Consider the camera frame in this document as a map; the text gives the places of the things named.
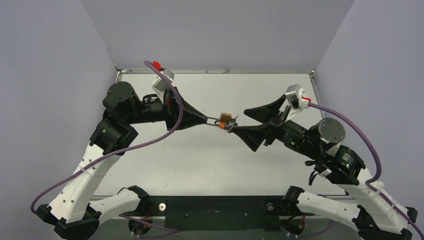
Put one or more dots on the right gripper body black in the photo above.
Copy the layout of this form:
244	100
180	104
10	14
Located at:
273	125

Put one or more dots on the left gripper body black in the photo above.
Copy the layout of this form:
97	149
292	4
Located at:
171	108

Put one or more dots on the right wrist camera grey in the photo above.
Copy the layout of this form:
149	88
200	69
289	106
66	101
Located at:
296	96

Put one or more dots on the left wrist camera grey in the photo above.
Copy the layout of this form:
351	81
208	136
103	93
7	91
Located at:
159	86

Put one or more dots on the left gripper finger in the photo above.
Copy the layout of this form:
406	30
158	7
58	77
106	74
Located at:
189	110
192	119

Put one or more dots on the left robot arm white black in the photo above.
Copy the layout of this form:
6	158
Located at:
73	213

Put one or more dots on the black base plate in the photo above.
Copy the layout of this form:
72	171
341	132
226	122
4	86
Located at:
219	213

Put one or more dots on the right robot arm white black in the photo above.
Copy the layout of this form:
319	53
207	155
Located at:
374	215

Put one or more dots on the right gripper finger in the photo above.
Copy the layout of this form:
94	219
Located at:
252	136
266	112

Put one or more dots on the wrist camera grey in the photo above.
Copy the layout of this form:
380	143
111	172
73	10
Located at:
296	96
159	86

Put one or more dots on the brass padlock keys grey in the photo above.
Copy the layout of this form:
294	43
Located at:
231	124

